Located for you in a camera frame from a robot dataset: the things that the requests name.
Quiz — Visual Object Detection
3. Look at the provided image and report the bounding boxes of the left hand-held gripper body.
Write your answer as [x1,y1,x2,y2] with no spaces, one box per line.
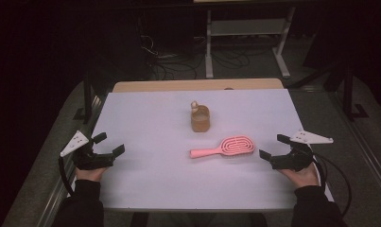
[60,130,115,171]

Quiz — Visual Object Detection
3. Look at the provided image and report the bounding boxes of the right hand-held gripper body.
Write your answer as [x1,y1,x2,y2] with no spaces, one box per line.
[270,128,334,173]

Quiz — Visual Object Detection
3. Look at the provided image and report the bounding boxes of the pink hairbrush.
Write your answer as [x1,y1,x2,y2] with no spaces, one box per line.
[189,134,256,160]

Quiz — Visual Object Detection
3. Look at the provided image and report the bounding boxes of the brown cylindrical cup holder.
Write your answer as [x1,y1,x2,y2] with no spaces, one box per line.
[190,100,212,133]

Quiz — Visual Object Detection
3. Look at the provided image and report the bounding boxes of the person's left hand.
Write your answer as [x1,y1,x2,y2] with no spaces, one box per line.
[75,166,108,183]

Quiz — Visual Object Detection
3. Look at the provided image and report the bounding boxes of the person's right hand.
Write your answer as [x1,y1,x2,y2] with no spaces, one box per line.
[277,165,320,190]

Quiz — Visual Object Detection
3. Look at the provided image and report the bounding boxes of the black metal stand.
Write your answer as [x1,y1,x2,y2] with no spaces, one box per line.
[72,70,95,125]
[341,60,371,123]

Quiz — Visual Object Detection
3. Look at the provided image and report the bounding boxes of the white table cover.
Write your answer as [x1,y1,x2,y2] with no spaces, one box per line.
[68,88,335,212]

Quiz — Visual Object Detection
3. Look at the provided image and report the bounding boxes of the wooden table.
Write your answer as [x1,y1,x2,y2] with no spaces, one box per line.
[112,78,286,94]

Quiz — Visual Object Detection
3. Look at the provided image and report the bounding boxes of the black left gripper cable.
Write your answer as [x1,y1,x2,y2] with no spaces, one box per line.
[58,155,76,197]

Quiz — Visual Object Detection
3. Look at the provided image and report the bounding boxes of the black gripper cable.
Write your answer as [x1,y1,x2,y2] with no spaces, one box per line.
[310,152,353,218]
[58,155,76,197]

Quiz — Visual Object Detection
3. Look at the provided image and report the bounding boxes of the metal floor rail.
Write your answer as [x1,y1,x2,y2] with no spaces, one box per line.
[329,91,381,202]
[36,94,105,227]

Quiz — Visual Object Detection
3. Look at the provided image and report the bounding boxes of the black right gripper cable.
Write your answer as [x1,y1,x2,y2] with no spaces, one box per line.
[310,152,353,218]

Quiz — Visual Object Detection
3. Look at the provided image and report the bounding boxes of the black floor cables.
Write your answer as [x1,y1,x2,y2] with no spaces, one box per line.
[140,33,252,80]

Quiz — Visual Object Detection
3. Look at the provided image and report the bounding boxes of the grey metal desk frame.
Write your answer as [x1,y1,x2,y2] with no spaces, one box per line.
[204,6,297,79]

